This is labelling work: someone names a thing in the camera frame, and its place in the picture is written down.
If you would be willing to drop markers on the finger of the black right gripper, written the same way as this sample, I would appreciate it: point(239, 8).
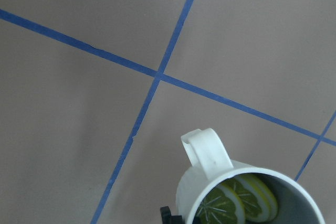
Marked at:
point(168, 218)

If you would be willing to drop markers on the yellow lemon slice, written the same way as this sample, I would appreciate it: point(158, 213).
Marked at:
point(259, 202)
point(221, 205)

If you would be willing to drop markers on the white mug with handle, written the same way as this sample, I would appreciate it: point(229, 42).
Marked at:
point(210, 165)

